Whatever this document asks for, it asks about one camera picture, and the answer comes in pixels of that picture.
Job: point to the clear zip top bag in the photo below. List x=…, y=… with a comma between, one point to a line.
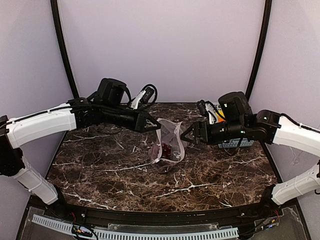
x=169, y=133

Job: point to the dark purple grapes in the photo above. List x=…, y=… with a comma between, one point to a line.
x=166, y=151

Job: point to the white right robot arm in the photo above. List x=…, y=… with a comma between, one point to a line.
x=300, y=142

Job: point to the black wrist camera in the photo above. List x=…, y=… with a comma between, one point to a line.
x=206, y=109
x=145, y=98

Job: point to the black frame post right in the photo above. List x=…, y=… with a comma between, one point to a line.
x=260, y=48

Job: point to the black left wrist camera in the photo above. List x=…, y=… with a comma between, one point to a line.
x=145, y=98

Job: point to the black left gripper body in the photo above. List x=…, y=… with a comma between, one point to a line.
x=139, y=121

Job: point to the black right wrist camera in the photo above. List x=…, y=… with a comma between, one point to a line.
x=206, y=109

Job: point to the black frame post left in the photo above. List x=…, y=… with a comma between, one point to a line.
x=54, y=4

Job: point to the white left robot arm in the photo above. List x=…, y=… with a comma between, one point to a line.
x=27, y=143

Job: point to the light blue cable duct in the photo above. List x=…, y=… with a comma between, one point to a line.
x=137, y=232

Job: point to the black front rail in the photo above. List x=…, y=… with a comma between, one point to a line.
x=241, y=216

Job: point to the light blue perforated basket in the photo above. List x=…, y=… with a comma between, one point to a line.
x=233, y=142

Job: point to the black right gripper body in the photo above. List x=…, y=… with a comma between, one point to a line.
x=201, y=132

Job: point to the orange fruit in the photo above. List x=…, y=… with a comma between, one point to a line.
x=221, y=117

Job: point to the black frame post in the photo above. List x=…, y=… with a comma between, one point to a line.
x=260, y=48
x=54, y=4

